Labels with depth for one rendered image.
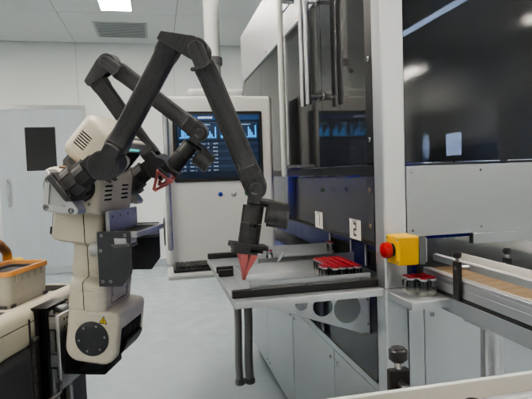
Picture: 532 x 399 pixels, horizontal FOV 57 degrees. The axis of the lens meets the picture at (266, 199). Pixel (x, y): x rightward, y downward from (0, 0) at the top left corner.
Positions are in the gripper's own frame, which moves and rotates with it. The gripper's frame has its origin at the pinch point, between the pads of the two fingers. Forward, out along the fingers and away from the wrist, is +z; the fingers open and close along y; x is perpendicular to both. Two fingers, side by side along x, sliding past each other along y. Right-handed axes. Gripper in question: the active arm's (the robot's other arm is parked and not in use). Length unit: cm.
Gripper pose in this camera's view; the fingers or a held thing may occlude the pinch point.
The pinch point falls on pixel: (243, 276)
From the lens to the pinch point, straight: 135.4
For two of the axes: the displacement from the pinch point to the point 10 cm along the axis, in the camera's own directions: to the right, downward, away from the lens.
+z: -1.4, 9.9, 0.0
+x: -2.2, -0.3, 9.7
